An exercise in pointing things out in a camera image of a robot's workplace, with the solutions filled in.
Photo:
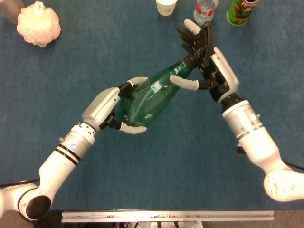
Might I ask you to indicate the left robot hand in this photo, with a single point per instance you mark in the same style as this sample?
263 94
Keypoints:
102 104

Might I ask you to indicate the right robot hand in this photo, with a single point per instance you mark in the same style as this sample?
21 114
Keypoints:
224 76

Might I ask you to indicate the green plastic spray bottle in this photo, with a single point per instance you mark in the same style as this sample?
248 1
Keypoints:
147 99

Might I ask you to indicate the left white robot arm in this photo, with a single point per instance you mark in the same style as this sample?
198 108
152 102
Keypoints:
59 161

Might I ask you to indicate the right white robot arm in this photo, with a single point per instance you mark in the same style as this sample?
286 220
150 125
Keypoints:
256 142

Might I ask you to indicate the clear water bottle red label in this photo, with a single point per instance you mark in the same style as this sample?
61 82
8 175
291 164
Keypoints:
204 9

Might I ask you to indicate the green Pringles can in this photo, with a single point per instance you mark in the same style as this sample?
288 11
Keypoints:
240 14

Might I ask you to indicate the white paper cup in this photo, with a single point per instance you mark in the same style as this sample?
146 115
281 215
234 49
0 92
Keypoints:
166 7

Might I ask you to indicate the white mesh bath pouf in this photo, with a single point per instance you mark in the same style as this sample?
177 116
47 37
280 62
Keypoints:
38 23

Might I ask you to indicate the aluminium profile rail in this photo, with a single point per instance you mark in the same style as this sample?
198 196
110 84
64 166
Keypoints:
166 216

